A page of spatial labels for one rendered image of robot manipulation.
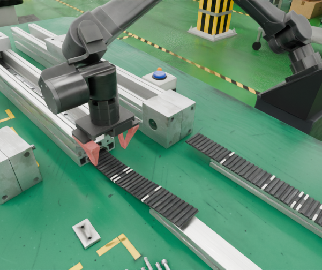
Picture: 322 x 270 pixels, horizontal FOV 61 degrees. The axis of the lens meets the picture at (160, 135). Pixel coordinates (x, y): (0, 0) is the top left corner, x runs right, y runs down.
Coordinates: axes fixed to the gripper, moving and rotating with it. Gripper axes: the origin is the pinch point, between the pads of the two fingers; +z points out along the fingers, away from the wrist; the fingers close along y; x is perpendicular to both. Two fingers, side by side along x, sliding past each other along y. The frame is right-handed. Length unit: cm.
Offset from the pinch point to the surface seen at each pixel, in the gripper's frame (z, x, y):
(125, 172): 3.6, 4.2, -0.7
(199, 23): 70, -196, -291
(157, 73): -2.6, -16.9, -31.2
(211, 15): 56, -177, -289
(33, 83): 0.3, -41.1, -2.4
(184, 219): 0.1, 22.5, 1.1
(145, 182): 2.6, 10.1, -1.5
